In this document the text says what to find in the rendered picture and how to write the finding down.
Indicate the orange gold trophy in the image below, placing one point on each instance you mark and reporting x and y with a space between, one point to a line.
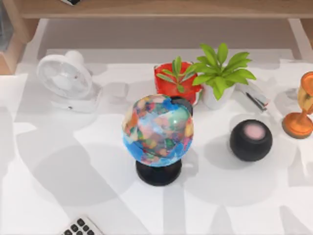
302 117

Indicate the red plant pot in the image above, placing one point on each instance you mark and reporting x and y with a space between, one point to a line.
176 85

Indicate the black round speaker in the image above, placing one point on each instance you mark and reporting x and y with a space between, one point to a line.
250 140

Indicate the colourful globe on black stand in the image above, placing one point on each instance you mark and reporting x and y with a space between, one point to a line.
156 132

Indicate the white desk fan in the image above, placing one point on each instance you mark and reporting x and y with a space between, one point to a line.
66 78

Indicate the wooden shelf unit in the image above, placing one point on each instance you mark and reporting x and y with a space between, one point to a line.
156 9

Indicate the white plant pot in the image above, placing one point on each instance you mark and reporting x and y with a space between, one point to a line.
217 73

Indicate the white remote with black buttons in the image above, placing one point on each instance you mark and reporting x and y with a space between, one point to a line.
80 226

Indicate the white stapler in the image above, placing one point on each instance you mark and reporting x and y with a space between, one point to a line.
254 96

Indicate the black and white object on shelf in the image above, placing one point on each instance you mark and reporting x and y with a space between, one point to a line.
71 2

